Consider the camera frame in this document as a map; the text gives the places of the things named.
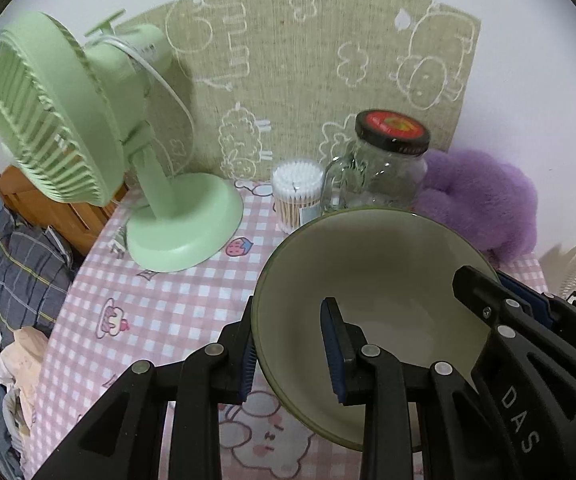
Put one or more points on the green desk fan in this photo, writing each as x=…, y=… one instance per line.
x=74, y=120

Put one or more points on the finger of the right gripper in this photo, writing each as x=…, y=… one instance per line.
x=496, y=305
x=547, y=309

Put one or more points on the cotton swab container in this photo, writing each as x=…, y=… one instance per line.
x=297, y=185

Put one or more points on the purple plush toy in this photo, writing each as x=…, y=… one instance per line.
x=490, y=203

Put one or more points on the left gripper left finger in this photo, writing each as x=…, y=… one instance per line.
x=121, y=436

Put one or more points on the glass jar black lid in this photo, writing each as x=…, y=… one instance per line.
x=374, y=158

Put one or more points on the pink checkered tablecloth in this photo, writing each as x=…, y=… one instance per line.
x=117, y=313

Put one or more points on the grey plaid pillow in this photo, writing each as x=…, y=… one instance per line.
x=37, y=267

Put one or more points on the peach cloth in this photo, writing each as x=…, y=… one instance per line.
x=23, y=358

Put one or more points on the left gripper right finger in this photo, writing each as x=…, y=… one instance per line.
x=494, y=428

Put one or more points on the grey floral bowl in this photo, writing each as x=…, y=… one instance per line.
x=391, y=273

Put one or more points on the green patterned wall mat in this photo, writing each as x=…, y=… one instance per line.
x=256, y=82

